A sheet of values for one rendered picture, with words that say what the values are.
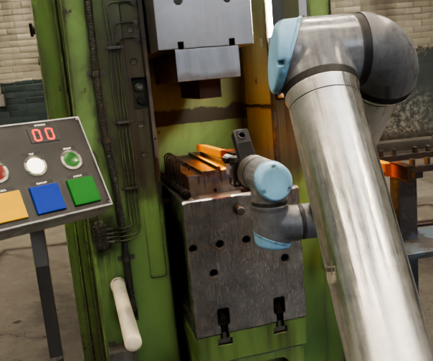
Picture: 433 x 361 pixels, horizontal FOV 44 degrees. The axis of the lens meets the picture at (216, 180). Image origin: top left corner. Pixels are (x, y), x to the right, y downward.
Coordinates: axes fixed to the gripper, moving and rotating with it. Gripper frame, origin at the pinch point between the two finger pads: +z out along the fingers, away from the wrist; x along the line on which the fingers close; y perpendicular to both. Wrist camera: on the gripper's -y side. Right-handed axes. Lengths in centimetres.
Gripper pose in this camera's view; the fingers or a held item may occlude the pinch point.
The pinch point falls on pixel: (230, 154)
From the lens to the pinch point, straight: 160.4
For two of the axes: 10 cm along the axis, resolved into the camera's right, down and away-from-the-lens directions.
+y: 0.8, 9.8, 2.0
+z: -2.6, -1.7, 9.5
